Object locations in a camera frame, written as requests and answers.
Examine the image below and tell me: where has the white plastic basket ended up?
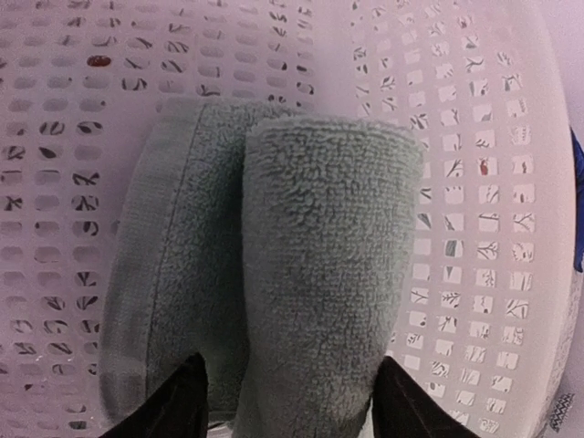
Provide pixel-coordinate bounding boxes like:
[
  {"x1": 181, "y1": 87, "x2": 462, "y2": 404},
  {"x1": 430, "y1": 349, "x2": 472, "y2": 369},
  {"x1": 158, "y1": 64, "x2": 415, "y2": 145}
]
[{"x1": 1, "y1": 1, "x2": 581, "y2": 437}]

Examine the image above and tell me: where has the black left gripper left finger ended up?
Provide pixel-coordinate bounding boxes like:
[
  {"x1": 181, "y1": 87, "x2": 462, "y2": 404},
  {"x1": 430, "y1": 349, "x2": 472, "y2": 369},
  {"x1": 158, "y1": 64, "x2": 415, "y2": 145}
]
[{"x1": 102, "y1": 353, "x2": 209, "y2": 438}]

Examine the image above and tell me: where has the light green towel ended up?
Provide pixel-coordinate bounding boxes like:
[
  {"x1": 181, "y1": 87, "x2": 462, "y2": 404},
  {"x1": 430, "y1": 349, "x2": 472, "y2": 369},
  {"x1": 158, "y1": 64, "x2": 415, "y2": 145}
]
[{"x1": 99, "y1": 98, "x2": 422, "y2": 437}]

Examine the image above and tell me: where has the blue towel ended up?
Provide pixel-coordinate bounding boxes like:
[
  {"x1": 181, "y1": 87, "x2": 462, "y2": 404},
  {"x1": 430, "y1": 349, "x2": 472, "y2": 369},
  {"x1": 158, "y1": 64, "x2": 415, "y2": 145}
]
[{"x1": 570, "y1": 130, "x2": 584, "y2": 273}]

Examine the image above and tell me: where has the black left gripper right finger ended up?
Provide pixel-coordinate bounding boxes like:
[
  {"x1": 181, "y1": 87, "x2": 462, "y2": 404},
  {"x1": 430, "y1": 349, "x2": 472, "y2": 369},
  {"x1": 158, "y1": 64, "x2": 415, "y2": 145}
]
[{"x1": 372, "y1": 356, "x2": 477, "y2": 438}]

